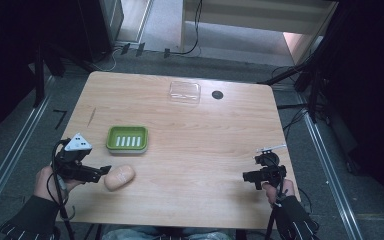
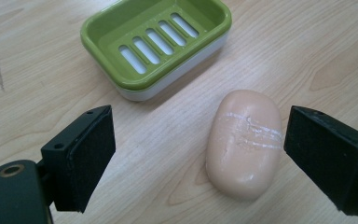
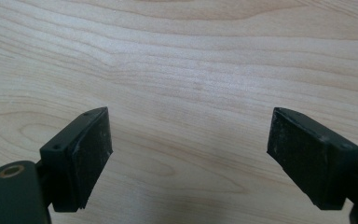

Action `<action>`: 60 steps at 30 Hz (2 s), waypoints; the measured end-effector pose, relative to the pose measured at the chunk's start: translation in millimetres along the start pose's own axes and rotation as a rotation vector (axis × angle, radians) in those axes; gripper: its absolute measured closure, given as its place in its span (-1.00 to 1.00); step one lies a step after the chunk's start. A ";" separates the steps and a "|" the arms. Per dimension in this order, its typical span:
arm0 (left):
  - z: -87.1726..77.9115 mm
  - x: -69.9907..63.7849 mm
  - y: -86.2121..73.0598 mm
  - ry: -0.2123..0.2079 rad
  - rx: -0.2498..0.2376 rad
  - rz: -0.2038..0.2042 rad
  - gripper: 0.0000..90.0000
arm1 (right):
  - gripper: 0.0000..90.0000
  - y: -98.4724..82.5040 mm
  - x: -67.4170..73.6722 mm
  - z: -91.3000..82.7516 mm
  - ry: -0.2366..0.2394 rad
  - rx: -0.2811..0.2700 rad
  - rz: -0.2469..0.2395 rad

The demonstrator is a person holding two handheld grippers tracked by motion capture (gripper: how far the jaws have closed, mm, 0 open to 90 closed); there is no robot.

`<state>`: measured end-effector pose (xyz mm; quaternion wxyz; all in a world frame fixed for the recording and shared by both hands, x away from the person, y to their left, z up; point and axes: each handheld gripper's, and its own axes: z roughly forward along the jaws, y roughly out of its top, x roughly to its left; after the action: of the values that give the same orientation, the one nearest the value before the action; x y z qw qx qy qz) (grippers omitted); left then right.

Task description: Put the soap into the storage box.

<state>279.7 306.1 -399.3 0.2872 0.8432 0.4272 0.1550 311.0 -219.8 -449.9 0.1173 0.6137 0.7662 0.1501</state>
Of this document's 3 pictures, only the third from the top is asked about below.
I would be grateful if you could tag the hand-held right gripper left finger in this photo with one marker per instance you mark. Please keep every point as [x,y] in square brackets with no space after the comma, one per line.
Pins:
[77,161]

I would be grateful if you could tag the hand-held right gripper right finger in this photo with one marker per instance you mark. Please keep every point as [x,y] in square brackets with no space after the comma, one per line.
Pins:
[310,155]

